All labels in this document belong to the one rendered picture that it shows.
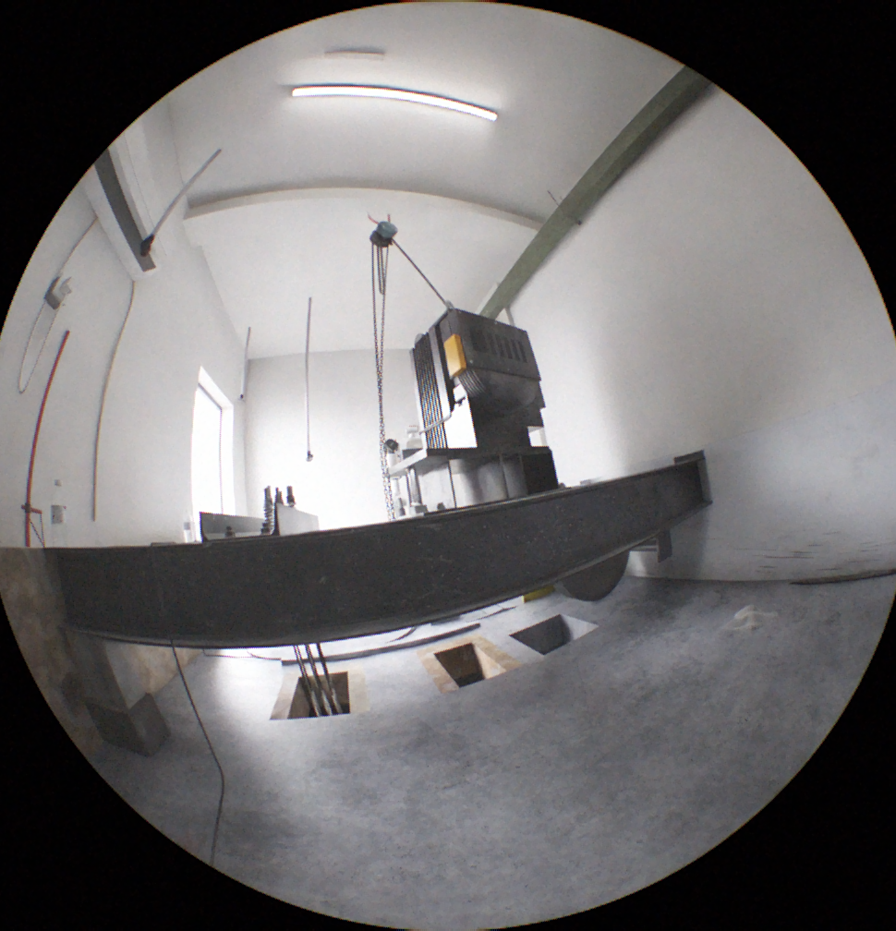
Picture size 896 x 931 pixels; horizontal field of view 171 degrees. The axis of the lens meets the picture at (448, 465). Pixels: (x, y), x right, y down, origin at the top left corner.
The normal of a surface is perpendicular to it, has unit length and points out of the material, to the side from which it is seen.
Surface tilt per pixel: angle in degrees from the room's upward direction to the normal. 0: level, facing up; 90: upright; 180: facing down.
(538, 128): 180
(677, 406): 90
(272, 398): 90
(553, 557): 90
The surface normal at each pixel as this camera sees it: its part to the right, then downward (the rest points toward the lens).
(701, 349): -0.93, 0.11
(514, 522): 0.32, -0.19
